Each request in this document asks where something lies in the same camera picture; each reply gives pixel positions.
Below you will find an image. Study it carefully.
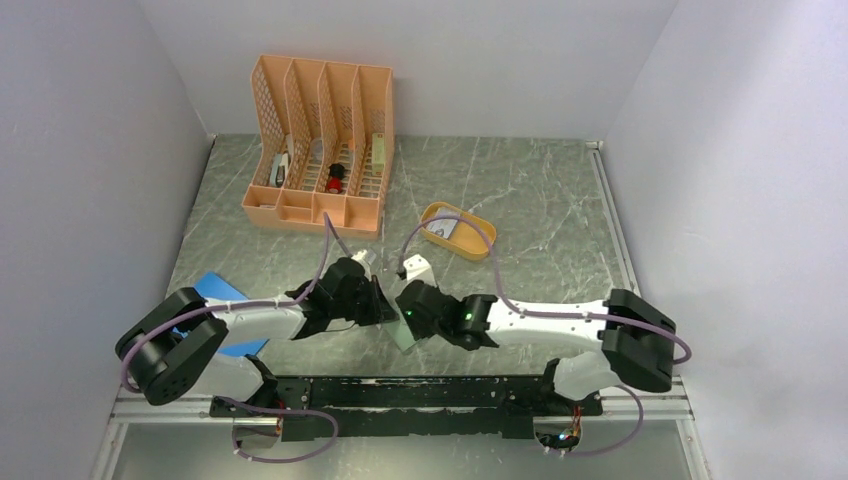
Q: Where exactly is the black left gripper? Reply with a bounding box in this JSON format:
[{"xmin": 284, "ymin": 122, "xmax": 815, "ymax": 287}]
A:
[{"xmin": 330, "ymin": 273, "xmax": 399, "ymax": 325}]

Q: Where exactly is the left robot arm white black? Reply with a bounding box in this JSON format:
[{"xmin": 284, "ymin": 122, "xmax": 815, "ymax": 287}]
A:
[{"xmin": 115, "ymin": 257, "xmax": 399, "ymax": 416}]

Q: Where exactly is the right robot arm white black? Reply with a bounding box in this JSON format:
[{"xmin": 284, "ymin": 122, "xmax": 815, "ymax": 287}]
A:
[{"xmin": 396, "ymin": 280, "xmax": 676, "ymax": 414}]

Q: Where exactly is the card in yellow tray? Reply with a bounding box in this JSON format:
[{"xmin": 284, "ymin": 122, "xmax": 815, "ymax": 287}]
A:
[{"xmin": 426, "ymin": 214, "xmax": 459, "ymax": 240}]

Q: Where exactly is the yellow oval tray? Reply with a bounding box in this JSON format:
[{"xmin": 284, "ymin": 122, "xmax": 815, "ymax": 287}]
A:
[{"xmin": 420, "ymin": 202, "xmax": 497, "ymax": 261}]

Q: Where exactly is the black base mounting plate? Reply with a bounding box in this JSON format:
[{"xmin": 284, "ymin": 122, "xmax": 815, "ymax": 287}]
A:
[{"xmin": 209, "ymin": 374, "xmax": 604, "ymax": 443}]

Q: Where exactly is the red black small bottle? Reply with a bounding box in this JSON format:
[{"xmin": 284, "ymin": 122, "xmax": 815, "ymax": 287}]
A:
[{"xmin": 326, "ymin": 163, "xmax": 346, "ymax": 194}]

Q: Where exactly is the blue notebook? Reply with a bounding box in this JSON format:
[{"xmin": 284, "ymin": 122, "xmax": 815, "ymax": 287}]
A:
[{"xmin": 193, "ymin": 272, "xmax": 268, "ymax": 357}]

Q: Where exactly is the grey white utility knife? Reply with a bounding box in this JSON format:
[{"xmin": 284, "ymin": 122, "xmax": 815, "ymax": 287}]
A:
[{"xmin": 269, "ymin": 150, "xmax": 291, "ymax": 188}]

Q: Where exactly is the pale green eraser box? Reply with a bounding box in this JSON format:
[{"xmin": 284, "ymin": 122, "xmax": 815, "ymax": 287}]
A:
[{"xmin": 370, "ymin": 133, "xmax": 386, "ymax": 176}]

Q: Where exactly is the peach plastic file organizer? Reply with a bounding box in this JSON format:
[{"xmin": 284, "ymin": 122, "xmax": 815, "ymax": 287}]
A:
[{"xmin": 242, "ymin": 55, "xmax": 395, "ymax": 239}]

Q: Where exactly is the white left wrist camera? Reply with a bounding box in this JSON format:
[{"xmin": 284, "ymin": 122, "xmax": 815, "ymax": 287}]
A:
[{"xmin": 352, "ymin": 249, "xmax": 377, "ymax": 273}]

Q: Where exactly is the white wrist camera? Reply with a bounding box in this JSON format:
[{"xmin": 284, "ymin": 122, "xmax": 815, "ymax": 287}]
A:
[
  {"xmin": 352, "ymin": 249, "xmax": 377, "ymax": 273},
  {"xmin": 402, "ymin": 254, "xmax": 437, "ymax": 287}
]

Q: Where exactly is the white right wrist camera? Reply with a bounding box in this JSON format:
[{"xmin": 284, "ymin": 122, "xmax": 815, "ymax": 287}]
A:
[{"xmin": 402, "ymin": 254, "xmax": 437, "ymax": 287}]

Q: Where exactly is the aluminium rail frame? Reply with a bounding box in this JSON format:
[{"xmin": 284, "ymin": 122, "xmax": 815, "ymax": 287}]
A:
[{"xmin": 89, "ymin": 140, "xmax": 711, "ymax": 480}]

